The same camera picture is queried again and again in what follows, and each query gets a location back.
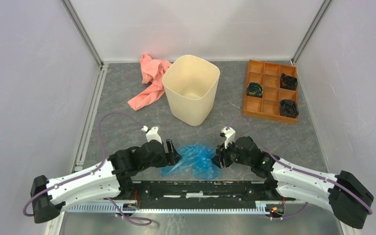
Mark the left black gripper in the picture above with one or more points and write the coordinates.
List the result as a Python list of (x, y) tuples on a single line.
[(173, 156)]

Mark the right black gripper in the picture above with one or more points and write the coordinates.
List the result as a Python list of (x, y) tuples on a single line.
[(223, 152)]

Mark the blue plastic trash bag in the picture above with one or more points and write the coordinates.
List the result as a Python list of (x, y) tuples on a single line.
[(196, 159)]

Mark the beige trash bin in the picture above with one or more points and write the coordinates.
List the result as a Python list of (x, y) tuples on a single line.
[(190, 85)]

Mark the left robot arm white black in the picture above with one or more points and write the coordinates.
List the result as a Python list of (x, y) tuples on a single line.
[(111, 178)]

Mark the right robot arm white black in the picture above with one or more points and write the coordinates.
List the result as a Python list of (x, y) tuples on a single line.
[(341, 194)]

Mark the black bag roll left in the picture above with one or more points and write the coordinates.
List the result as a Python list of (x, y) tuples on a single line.
[(255, 90)]

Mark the black bag roll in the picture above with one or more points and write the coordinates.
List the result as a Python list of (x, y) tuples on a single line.
[(288, 82), (288, 108), (255, 90)]

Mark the black bag roll bottom right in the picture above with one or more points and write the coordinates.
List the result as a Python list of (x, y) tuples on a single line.
[(288, 108)]

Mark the pink cloth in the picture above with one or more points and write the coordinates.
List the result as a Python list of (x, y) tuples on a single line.
[(152, 71)]

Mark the orange compartment tray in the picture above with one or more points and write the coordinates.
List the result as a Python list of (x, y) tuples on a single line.
[(268, 75)]

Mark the black bag roll top right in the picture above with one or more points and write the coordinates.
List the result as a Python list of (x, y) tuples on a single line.
[(288, 82)]

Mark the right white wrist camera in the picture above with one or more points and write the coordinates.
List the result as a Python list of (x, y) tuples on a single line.
[(228, 134)]

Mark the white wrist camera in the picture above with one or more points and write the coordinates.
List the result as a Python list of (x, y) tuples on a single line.
[(152, 134), (228, 134)]

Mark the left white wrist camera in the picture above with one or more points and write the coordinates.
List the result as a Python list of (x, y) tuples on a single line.
[(152, 134)]

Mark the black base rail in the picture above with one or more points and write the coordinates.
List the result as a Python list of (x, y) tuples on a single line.
[(188, 195)]

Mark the white slotted cable duct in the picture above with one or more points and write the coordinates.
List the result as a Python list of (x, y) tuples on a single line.
[(108, 207)]

